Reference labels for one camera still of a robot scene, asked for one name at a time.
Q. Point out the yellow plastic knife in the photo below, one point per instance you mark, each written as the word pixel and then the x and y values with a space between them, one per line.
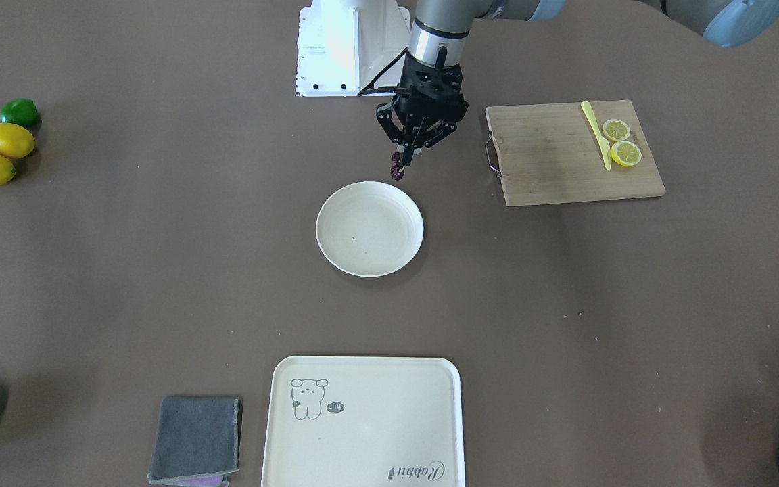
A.
pixel 601 141

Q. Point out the wooden cutting board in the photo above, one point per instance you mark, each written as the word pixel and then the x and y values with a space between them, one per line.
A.
pixel 547 154

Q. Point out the grey folded cloth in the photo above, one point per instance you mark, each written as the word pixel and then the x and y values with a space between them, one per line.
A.
pixel 197 441

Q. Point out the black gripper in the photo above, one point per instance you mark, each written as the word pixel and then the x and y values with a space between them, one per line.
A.
pixel 387 120

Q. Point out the cream rabbit tray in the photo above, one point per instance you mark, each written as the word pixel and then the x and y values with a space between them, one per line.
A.
pixel 364 421

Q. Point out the green lime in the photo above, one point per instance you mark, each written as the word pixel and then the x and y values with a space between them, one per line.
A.
pixel 20 111

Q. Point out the dark red cherries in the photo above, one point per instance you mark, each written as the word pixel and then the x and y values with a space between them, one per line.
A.
pixel 397 166

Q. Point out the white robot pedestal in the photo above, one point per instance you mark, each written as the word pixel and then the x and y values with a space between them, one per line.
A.
pixel 351 48

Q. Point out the cream round plate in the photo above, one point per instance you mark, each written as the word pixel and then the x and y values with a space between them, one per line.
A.
pixel 369 229

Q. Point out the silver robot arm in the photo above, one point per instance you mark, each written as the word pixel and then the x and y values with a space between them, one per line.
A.
pixel 440 28

